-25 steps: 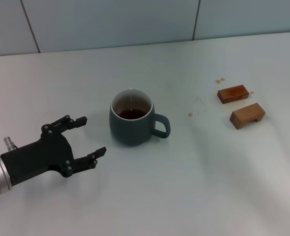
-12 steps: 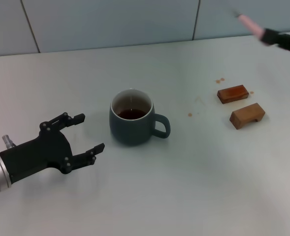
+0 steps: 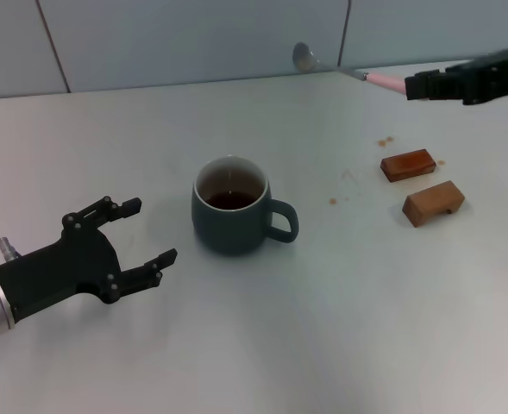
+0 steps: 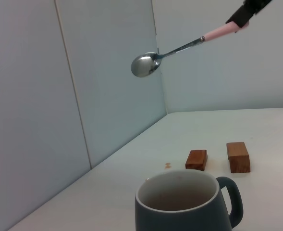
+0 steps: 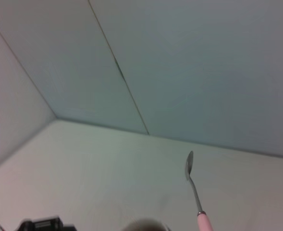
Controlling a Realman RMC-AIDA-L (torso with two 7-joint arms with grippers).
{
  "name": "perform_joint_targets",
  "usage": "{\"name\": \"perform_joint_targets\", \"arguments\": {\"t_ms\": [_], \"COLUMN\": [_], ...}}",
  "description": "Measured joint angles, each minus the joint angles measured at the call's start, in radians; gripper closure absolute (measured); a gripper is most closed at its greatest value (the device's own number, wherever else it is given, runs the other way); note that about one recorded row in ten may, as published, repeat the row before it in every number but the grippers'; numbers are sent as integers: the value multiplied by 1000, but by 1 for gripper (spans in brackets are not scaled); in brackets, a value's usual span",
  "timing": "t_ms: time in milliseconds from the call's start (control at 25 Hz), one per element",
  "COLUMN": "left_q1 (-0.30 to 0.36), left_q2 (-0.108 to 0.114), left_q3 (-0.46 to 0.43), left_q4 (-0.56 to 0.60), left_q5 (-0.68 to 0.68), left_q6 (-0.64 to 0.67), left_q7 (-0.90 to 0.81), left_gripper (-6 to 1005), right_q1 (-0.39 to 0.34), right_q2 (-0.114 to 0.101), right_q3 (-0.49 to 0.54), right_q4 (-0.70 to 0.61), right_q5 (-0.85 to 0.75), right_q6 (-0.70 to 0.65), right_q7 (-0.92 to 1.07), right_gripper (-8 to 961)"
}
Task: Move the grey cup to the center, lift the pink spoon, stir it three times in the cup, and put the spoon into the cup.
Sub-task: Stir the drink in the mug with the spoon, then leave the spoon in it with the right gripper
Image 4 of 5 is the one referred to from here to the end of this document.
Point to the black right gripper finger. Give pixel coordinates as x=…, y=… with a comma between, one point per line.
x=247, y=12
x=243, y=27

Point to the grey ceramic cup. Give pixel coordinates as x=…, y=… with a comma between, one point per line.
x=170, y=219

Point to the notched light wooden block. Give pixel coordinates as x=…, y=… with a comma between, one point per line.
x=238, y=163

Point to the flat dark wooden block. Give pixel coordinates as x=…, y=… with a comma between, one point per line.
x=196, y=160

